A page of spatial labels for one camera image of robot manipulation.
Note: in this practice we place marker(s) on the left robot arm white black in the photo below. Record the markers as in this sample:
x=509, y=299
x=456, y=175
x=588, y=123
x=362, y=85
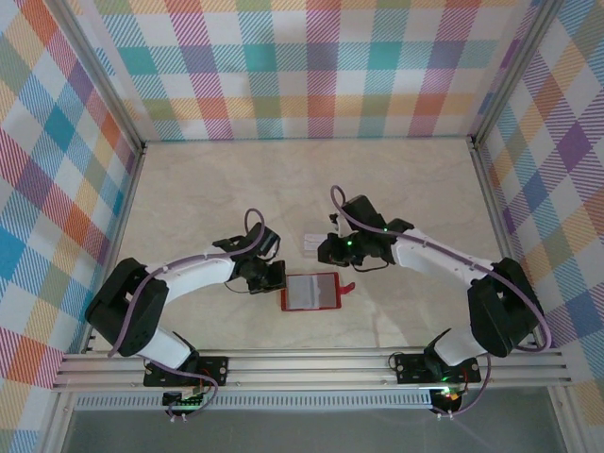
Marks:
x=122, y=311

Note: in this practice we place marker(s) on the red card holder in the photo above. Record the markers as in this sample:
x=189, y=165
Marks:
x=284, y=302

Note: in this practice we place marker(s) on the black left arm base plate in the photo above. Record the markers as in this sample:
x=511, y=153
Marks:
x=214, y=370

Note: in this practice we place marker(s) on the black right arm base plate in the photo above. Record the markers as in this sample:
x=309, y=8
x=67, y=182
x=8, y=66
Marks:
x=410, y=370

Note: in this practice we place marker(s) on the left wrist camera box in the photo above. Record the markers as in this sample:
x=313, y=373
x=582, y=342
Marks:
x=268, y=241

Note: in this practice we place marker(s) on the aluminium frame post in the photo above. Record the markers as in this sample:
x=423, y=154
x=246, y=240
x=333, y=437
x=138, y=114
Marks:
x=512, y=71
x=105, y=82

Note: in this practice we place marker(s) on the white credit card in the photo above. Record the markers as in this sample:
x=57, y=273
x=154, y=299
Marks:
x=311, y=244

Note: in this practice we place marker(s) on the aluminium mounting rail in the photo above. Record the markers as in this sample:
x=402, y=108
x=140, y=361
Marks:
x=307, y=368

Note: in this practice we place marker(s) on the aluminium table side rail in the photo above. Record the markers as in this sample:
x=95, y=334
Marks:
x=495, y=207
x=118, y=231

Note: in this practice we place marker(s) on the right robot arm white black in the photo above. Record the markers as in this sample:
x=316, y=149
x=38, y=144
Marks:
x=500, y=307

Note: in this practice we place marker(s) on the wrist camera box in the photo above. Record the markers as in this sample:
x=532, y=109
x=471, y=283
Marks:
x=268, y=241
x=361, y=212

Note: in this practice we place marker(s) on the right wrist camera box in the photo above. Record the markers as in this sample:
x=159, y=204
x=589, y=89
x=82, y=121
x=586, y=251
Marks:
x=361, y=212

